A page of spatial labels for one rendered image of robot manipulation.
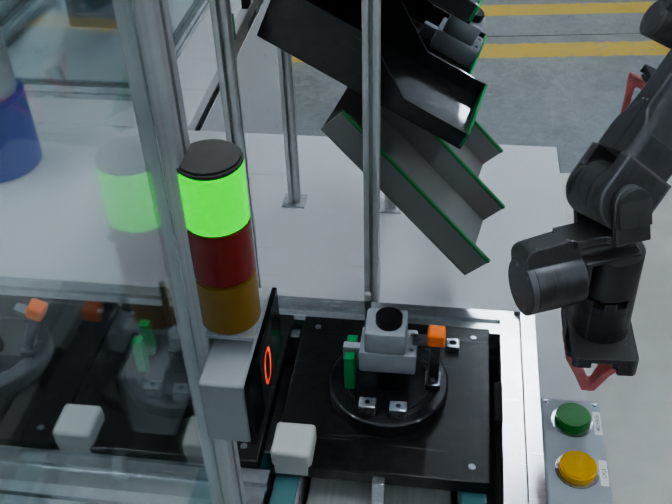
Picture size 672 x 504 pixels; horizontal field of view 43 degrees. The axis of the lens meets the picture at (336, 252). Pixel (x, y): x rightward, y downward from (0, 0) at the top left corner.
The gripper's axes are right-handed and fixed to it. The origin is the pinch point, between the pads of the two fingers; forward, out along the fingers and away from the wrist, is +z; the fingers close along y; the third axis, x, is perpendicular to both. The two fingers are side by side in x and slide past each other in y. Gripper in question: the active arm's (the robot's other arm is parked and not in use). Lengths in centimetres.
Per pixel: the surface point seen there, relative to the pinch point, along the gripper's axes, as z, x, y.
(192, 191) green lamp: -39, -34, 19
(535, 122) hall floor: 105, 19, -233
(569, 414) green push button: 5.2, -1.5, 0.1
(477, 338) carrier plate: 5.3, -11.8, -11.6
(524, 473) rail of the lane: 7.0, -6.8, 7.4
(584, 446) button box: 6.5, 0.0, 3.6
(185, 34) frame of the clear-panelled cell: 13, -78, -116
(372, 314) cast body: -6.6, -24.2, -2.8
